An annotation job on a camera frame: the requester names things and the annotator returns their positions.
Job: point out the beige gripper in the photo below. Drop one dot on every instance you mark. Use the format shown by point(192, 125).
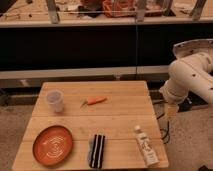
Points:
point(171, 110)

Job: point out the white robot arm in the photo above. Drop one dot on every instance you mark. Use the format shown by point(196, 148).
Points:
point(188, 74)

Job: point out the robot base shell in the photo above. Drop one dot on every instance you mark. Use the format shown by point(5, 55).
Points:
point(189, 47)

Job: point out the wooden table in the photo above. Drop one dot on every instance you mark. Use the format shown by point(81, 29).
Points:
point(128, 104)

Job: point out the white lotion bottle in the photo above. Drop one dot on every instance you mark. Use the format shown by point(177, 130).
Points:
point(149, 154)

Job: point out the orange toy carrot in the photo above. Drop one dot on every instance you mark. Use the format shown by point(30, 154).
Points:
point(93, 100)

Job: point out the orange ribbed plate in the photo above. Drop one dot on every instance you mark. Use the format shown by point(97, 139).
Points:
point(52, 145)

